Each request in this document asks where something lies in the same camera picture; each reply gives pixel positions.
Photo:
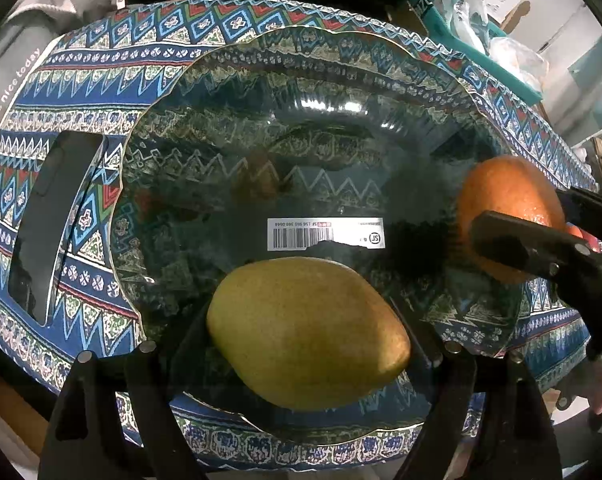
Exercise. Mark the teal cardboard box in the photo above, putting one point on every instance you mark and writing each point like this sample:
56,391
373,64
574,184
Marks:
473,52

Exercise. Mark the grey printed cloth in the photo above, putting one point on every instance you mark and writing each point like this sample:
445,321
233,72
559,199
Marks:
26,25

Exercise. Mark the blue patterned tablecloth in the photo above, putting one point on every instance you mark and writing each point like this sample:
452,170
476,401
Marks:
71,85

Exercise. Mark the white printed bag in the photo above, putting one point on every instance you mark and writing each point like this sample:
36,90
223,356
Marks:
461,0

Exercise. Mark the large orange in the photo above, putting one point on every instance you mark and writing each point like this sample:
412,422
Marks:
506,190

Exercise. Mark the black smartphone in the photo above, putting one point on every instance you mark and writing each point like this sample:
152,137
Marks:
46,220

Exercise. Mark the clear plastic bag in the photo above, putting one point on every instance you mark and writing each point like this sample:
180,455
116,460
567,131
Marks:
521,62

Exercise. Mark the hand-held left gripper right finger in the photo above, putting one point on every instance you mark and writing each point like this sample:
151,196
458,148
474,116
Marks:
426,345

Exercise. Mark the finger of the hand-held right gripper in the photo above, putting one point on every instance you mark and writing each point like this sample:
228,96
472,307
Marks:
521,245
596,207

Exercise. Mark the clear glass plate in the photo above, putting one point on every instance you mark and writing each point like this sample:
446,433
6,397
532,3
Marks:
306,160

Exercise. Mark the small orange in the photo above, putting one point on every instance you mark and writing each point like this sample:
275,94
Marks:
575,232

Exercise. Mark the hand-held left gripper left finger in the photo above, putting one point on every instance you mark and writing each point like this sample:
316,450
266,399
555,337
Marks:
188,345

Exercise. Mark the brown cardboard box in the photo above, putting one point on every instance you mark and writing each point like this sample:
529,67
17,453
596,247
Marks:
11,410

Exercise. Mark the yellow-green mango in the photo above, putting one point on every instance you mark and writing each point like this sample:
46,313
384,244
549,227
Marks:
306,330

